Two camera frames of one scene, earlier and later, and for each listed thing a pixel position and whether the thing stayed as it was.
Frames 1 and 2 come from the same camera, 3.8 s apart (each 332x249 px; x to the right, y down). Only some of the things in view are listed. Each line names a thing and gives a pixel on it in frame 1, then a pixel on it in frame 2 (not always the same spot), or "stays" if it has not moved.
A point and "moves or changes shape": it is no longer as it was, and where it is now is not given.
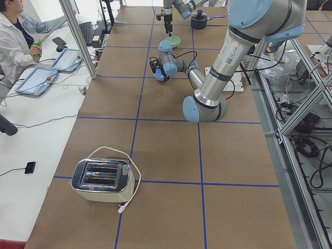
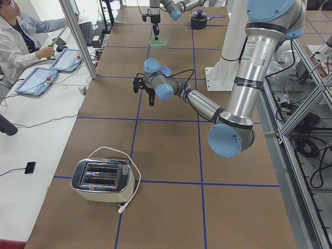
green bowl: (175, 40) -> (160, 44)
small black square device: (29, 167) stays
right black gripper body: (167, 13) -> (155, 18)
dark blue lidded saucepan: (199, 19) stays
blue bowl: (158, 75) moves or changes shape
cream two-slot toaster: (106, 180) stays
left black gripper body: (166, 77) -> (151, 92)
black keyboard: (86, 29) stays
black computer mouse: (60, 48) stays
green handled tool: (39, 43) -> (51, 45)
